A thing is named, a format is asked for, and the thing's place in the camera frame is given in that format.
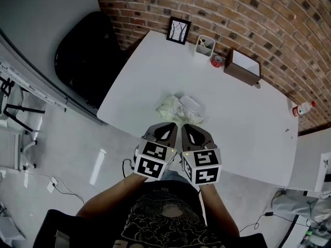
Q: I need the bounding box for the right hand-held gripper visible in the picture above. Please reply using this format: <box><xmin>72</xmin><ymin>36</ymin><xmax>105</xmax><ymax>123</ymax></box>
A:
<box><xmin>180</xmin><ymin>123</ymin><xmax>223</xmax><ymax>186</ymax></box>

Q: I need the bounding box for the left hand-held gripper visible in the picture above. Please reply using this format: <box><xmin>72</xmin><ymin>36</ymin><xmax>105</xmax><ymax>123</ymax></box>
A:
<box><xmin>133</xmin><ymin>122</ymin><xmax>178</xmax><ymax>181</ymax></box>

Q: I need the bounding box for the pale wet wipe pack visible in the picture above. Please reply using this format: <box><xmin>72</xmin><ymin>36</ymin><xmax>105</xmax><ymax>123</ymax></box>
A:
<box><xmin>155</xmin><ymin>94</ymin><xmax>206</xmax><ymax>125</ymax></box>

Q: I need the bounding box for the person's right forearm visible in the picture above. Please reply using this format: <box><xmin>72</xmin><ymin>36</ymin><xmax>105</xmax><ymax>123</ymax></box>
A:
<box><xmin>198</xmin><ymin>183</ymin><xmax>240</xmax><ymax>239</ymax></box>

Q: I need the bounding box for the person's left forearm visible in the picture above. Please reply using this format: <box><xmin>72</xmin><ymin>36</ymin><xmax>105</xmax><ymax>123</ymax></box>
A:
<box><xmin>76</xmin><ymin>175</ymin><xmax>148</xmax><ymax>220</ymax></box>

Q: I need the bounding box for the black printed t-shirt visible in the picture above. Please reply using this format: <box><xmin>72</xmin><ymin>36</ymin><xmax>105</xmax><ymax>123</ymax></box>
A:
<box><xmin>33</xmin><ymin>170</ymin><xmax>267</xmax><ymax>248</ymax></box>

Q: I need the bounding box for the white power strip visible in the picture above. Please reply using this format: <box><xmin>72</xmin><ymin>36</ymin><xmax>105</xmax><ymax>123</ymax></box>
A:
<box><xmin>47</xmin><ymin>177</ymin><xmax>59</xmax><ymax>193</ymax></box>

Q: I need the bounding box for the brown wooden tissue box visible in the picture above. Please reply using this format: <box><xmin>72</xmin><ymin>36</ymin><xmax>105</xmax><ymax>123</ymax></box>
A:
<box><xmin>223</xmin><ymin>48</ymin><xmax>262</xmax><ymax>87</ymax></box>

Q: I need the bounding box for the red tape roll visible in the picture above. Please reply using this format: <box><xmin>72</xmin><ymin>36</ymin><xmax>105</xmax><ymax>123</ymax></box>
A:
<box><xmin>209</xmin><ymin>54</ymin><xmax>225</xmax><ymax>68</ymax></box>

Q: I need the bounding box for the grey plastic cover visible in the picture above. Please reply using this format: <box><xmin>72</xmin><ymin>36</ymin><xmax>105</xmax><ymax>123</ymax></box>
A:
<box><xmin>270</xmin><ymin>189</ymin><xmax>331</xmax><ymax>218</ymax></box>

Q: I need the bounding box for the clear plastic water bottle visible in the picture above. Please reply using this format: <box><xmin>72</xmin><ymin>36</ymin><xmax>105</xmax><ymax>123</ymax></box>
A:
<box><xmin>292</xmin><ymin>101</ymin><xmax>317</xmax><ymax>117</ymax></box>

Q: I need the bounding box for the white pen holder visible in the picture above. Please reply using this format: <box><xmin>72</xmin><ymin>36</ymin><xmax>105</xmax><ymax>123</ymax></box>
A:
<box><xmin>194</xmin><ymin>34</ymin><xmax>216</xmax><ymax>58</ymax></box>

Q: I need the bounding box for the black office chair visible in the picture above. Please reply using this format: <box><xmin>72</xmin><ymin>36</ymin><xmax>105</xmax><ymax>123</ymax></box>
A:
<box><xmin>54</xmin><ymin>11</ymin><xmax>123</xmax><ymax>109</ymax></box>

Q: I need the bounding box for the black metal stand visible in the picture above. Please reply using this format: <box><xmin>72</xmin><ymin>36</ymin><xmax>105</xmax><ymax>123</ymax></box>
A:
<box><xmin>0</xmin><ymin>76</ymin><xmax>46</xmax><ymax>133</ymax></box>

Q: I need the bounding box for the black cable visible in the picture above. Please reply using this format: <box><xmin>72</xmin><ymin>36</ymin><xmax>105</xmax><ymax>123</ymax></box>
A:
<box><xmin>239</xmin><ymin>211</ymin><xmax>312</xmax><ymax>231</ymax></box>

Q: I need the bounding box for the black picture frame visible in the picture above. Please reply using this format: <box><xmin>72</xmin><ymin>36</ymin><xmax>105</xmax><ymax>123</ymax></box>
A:
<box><xmin>166</xmin><ymin>16</ymin><xmax>192</xmax><ymax>45</ymax></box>

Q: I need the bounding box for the aluminium profile rail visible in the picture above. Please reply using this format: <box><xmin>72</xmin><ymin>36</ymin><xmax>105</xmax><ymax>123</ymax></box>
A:
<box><xmin>0</xmin><ymin>59</ymin><xmax>68</xmax><ymax>113</ymax></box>

